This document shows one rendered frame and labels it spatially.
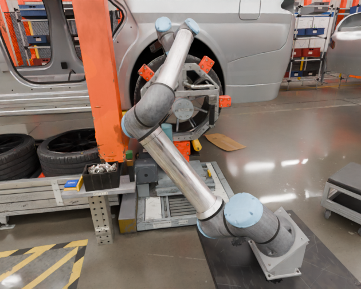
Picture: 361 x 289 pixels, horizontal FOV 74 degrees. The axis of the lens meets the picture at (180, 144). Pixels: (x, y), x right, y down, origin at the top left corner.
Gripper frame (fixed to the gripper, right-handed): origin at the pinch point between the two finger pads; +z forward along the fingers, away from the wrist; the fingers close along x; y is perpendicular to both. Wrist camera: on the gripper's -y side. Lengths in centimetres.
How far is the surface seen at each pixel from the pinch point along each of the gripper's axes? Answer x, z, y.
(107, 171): -68, -20, -55
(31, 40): 243, 296, -230
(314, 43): 127, 486, 430
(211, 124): -59, -12, 14
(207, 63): -19.0, -8.4, 24.3
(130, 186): -81, -15, -45
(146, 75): -15.1, -10.4, -16.2
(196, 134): -60, 13, 5
